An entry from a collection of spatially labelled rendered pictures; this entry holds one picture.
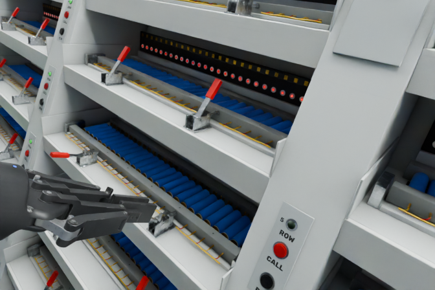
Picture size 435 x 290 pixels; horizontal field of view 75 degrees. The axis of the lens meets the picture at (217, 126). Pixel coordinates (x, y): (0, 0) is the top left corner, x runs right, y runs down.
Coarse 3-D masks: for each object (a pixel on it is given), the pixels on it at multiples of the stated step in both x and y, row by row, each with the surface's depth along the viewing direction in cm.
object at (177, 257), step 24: (48, 120) 72; (72, 120) 77; (96, 120) 82; (48, 144) 71; (72, 144) 71; (72, 168) 64; (96, 168) 63; (120, 192) 57; (240, 192) 58; (144, 240) 48; (168, 240) 47; (168, 264) 45; (192, 264) 44; (216, 264) 44; (192, 288) 42; (216, 288) 41
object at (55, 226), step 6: (72, 216) 29; (36, 222) 28; (42, 222) 28; (48, 222) 28; (54, 222) 28; (60, 222) 29; (48, 228) 28; (54, 228) 28; (60, 228) 28; (60, 234) 28; (66, 234) 28; (72, 234) 28; (66, 240) 28
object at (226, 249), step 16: (80, 128) 74; (96, 144) 68; (112, 160) 63; (128, 176) 60; (144, 192) 57; (160, 192) 55; (160, 208) 52; (176, 208) 51; (192, 224) 49; (192, 240) 47; (208, 240) 47; (224, 240) 46; (224, 256) 45
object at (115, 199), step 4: (112, 196) 40; (116, 196) 40; (120, 196) 41; (124, 196) 41; (128, 196) 42; (132, 196) 43; (136, 196) 44; (112, 200) 40; (116, 200) 40; (124, 200) 41; (128, 200) 42; (132, 200) 43; (136, 200) 43; (140, 200) 44; (144, 200) 45; (148, 200) 45
